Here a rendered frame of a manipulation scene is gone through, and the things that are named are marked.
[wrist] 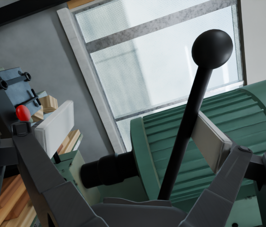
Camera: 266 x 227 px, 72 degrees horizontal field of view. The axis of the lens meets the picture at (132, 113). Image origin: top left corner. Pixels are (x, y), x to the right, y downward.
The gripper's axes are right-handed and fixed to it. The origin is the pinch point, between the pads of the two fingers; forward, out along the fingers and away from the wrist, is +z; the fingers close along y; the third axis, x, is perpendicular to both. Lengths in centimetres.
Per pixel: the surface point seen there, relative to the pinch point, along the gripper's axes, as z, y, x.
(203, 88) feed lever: -0.7, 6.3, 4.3
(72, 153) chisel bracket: 15.9, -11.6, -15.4
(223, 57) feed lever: -1.6, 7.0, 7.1
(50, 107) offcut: 36.6, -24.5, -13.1
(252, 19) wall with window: 146, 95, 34
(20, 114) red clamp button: 10.8, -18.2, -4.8
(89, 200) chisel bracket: 11.6, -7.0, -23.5
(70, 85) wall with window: 145, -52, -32
